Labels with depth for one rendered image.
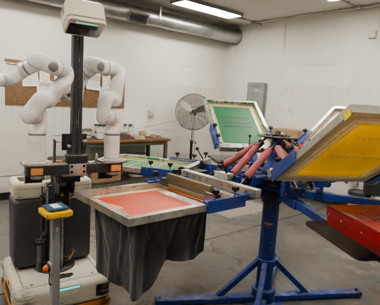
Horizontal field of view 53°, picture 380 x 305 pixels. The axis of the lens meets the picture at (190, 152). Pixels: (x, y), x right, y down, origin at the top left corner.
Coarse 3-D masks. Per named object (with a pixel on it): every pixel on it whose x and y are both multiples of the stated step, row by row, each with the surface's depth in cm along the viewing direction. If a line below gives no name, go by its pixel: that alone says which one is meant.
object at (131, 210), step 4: (188, 196) 229; (180, 200) 219; (196, 200) 221; (200, 200) 221; (188, 204) 212; (124, 208) 197; (128, 208) 197; (132, 208) 198; (168, 208) 202; (128, 212) 190; (132, 212) 191; (136, 212) 191; (140, 212) 192; (144, 212) 192; (148, 212) 192
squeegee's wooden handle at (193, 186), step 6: (168, 174) 242; (174, 174) 240; (168, 180) 242; (174, 180) 238; (180, 180) 233; (186, 180) 229; (192, 180) 225; (180, 186) 233; (186, 186) 229; (192, 186) 225; (198, 186) 220; (204, 186) 217; (210, 186) 213; (198, 192) 221; (204, 192) 217
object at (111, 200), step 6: (138, 192) 231; (144, 192) 232; (150, 192) 233; (174, 192) 236; (180, 192) 237; (102, 198) 213; (108, 198) 213; (114, 198) 214; (114, 204) 204; (120, 204) 204
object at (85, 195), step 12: (84, 192) 210; (96, 192) 218; (108, 192) 223; (228, 192) 230; (96, 204) 193; (108, 204) 191; (204, 204) 201; (120, 216) 175; (132, 216) 174; (144, 216) 175; (156, 216) 180; (168, 216) 184; (180, 216) 190
